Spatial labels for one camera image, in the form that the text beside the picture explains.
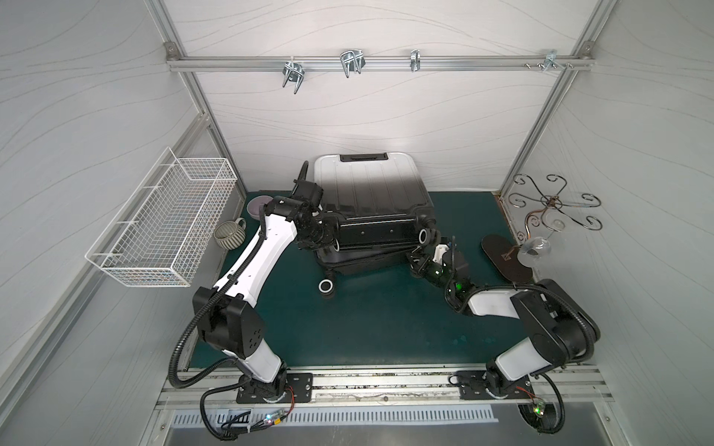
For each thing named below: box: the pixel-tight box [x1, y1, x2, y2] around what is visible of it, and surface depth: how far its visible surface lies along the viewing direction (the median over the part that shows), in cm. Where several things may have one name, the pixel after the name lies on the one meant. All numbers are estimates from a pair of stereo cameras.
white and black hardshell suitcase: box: [314, 152, 442, 297], surface depth 90 cm
